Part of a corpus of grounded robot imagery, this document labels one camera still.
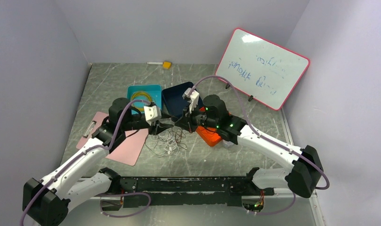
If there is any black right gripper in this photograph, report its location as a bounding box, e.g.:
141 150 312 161
175 102 219 134

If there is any brown cable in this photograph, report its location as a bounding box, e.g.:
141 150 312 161
145 124 188 157

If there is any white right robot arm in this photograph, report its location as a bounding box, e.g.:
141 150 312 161
175 95 327 198

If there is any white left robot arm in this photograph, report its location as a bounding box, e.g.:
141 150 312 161
19 97 173 226

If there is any navy blue plastic tray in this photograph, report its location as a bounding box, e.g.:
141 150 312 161
162 81 194 122

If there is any teal plastic tray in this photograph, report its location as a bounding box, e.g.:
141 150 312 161
127 84 163 110

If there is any orange plastic tray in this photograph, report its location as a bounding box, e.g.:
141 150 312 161
196 126 223 147

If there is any pink clipboard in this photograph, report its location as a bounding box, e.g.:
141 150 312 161
76 112 148 166

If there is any clear plastic cup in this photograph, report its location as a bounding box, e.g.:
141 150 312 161
222 140 235 149

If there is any yellow block eraser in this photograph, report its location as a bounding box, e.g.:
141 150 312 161
162 61 172 70

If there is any white marker pen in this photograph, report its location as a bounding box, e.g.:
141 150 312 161
147 62 163 65

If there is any pink framed whiteboard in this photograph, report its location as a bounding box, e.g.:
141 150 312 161
215 28 310 110

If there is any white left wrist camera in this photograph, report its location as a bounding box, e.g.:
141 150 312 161
144 105 162 124

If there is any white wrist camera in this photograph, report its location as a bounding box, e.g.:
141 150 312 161
182 88 200 113
144 105 162 124

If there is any yellow coiled cable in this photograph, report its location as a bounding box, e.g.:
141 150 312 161
130 91 155 112

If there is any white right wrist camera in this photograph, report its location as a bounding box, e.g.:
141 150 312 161
182 88 200 113

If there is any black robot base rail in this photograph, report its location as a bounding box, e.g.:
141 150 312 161
98 168 275 210

